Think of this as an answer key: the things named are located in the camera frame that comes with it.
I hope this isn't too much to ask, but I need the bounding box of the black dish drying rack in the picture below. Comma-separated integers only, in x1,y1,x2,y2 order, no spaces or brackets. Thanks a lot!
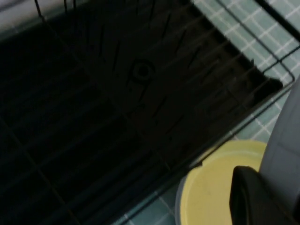
0,0,283,225

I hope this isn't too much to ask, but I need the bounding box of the black wire dish rack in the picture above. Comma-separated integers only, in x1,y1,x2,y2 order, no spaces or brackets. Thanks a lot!
0,0,300,225

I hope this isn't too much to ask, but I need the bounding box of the grey round plate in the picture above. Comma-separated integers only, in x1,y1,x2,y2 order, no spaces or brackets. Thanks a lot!
257,77,300,225

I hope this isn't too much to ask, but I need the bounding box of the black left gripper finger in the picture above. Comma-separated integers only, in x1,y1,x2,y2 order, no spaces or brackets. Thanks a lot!
230,165,296,225

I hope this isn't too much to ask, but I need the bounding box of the green white checked tablecloth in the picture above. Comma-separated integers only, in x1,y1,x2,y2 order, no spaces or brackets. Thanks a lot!
0,0,300,225

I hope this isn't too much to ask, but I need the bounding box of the yellow round plate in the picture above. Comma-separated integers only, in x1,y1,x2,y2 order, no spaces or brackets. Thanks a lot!
175,140,268,225

